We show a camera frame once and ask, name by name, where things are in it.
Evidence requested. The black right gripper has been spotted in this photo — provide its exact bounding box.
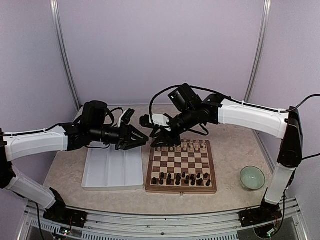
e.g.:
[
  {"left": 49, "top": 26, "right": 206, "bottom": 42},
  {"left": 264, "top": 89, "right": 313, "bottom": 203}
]
[{"left": 149, "top": 106, "right": 198, "bottom": 148}]

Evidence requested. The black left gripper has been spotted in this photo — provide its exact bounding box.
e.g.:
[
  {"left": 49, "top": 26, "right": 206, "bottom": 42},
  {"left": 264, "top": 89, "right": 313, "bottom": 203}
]
[{"left": 89, "top": 121, "right": 149, "bottom": 151}]

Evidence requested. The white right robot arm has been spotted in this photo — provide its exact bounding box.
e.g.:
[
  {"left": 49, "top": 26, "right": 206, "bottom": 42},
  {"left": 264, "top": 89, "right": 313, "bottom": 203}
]
[{"left": 147, "top": 83, "right": 303, "bottom": 222}]

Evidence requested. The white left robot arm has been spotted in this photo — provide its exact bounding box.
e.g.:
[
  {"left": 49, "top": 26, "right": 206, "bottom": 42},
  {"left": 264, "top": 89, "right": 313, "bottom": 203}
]
[{"left": 0, "top": 100, "right": 149, "bottom": 223}]

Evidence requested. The row of white chess pieces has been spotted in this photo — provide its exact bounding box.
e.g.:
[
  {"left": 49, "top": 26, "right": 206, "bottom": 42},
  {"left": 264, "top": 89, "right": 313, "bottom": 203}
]
[{"left": 155, "top": 138, "right": 210, "bottom": 153}]

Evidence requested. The wooden chess board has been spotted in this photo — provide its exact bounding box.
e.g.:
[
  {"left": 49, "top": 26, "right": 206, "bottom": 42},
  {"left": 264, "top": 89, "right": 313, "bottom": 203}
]
[{"left": 145, "top": 141, "right": 217, "bottom": 195}]

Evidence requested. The black chess piece on board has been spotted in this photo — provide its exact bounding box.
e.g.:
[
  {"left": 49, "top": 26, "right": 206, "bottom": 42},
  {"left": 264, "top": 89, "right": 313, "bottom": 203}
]
[
  {"left": 175, "top": 177, "right": 181, "bottom": 186},
  {"left": 166, "top": 179, "right": 172, "bottom": 186}
]

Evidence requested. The white plastic divided tray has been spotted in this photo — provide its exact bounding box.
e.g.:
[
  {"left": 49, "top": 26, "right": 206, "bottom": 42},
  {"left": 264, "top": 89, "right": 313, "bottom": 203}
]
[{"left": 81, "top": 147, "right": 144, "bottom": 191}]

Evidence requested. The pale green glass bowl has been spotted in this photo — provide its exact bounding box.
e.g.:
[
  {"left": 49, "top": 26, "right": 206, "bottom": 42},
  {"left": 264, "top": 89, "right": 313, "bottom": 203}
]
[{"left": 239, "top": 165, "right": 266, "bottom": 191}]

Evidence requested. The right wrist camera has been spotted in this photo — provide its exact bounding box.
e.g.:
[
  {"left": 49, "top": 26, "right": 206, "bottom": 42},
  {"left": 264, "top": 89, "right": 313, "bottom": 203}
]
[{"left": 139, "top": 113, "right": 171, "bottom": 132}]

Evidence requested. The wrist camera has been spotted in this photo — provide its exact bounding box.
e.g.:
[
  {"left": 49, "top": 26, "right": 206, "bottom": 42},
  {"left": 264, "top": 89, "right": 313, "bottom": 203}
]
[
  {"left": 139, "top": 113, "right": 171, "bottom": 132},
  {"left": 117, "top": 108, "right": 135, "bottom": 131}
]

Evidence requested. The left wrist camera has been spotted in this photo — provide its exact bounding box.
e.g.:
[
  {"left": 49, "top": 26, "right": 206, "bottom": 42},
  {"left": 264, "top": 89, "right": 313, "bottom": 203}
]
[{"left": 117, "top": 108, "right": 135, "bottom": 131}]

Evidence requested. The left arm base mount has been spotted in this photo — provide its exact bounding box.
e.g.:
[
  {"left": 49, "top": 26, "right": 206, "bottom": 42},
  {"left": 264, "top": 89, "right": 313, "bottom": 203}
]
[{"left": 43, "top": 187, "right": 88, "bottom": 228}]

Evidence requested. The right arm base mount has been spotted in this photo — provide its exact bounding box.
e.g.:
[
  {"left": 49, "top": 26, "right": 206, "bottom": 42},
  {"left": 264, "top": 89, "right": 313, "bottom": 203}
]
[{"left": 238, "top": 199, "right": 283, "bottom": 228}]

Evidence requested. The aluminium front rail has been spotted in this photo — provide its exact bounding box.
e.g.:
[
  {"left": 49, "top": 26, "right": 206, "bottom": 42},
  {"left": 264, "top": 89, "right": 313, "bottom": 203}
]
[{"left": 22, "top": 197, "right": 306, "bottom": 240}]

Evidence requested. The left aluminium corner post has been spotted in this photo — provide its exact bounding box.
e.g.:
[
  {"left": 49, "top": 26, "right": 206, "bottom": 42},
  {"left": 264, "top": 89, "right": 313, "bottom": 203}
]
[{"left": 50, "top": 0, "right": 82, "bottom": 111}]

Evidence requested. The aluminium corner post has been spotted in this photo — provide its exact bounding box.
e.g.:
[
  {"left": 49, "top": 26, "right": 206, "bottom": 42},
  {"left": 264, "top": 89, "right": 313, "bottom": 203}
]
[
  {"left": 50, "top": 0, "right": 82, "bottom": 111},
  {"left": 244, "top": 0, "right": 272, "bottom": 102}
]

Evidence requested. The right aluminium corner post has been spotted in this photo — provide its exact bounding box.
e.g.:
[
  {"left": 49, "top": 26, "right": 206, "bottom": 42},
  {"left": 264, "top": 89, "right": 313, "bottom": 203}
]
[{"left": 244, "top": 0, "right": 272, "bottom": 102}]

